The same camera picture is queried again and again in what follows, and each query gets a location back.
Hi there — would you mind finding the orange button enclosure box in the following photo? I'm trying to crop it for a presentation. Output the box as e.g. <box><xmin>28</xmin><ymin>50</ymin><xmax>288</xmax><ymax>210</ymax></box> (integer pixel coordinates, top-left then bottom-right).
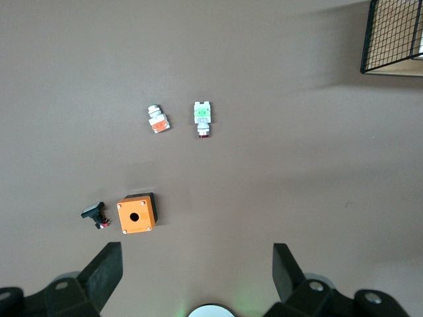
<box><xmin>116</xmin><ymin>192</ymin><xmax>159</xmax><ymax>235</ymax></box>

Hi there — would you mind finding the white push button orange block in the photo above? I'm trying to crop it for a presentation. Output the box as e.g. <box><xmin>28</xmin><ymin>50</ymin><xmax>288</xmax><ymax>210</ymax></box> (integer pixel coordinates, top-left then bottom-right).
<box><xmin>147</xmin><ymin>104</ymin><xmax>172</xmax><ymax>135</ymax></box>

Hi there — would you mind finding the brown table cover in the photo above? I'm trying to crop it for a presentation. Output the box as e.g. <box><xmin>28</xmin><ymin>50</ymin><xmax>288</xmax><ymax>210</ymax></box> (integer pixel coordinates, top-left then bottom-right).
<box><xmin>0</xmin><ymin>0</ymin><xmax>423</xmax><ymax>317</ymax></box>

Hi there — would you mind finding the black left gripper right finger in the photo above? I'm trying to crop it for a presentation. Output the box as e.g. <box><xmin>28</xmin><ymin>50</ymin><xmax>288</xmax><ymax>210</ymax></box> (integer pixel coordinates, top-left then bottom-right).
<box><xmin>264</xmin><ymin>243</ymin><xmax>410</xmax><ymax>317</ymax></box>

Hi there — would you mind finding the black wire tray wooden base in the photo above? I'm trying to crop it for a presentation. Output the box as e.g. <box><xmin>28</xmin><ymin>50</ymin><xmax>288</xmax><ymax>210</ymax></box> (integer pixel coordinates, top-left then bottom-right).
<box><xmin>360</xmin><ymin>0</ymin><xmax>423</xmax><ymax>77</ymax></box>

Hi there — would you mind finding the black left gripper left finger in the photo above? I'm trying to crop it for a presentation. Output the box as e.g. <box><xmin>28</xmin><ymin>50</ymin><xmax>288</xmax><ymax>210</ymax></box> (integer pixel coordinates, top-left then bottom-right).
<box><xmin>0</xmin><ymin>242</ymin><xmax>124</xmax><ymax>317</ymax></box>

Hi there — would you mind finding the red push button green block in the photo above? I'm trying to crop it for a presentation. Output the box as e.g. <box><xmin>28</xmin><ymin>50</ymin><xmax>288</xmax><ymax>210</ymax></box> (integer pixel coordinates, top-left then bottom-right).
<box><xmin>193</xmin><ymin>101</ymin><xmax>213</xmax><ymax>139</ymax></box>

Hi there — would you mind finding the black square push button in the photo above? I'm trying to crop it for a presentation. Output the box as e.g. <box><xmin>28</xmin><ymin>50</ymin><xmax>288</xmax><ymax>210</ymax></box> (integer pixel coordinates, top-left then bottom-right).
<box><xmin>81</xmin><ymin>201</ymin><xmax>112</xmax><ymax>231</ymax></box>

